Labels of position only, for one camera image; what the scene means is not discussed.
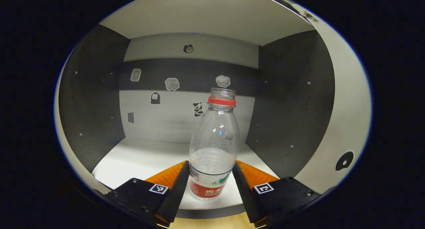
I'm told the clear plastic bottle red label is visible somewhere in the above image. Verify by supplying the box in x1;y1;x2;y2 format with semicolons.
189;88;240;200

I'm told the white cabinet shelf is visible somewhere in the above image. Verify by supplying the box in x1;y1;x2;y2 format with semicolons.
91;137;281;211
99;0;316;47

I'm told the white and grey cabinet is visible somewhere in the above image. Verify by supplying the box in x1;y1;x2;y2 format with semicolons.
55;0;336;219

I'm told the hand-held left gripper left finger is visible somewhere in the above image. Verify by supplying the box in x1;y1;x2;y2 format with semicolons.
105;161;190;227

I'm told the metal door hinge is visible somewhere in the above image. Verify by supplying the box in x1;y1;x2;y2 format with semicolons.
300;11;318;22

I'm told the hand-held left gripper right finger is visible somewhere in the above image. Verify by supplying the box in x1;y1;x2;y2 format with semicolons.
232;160;321;227

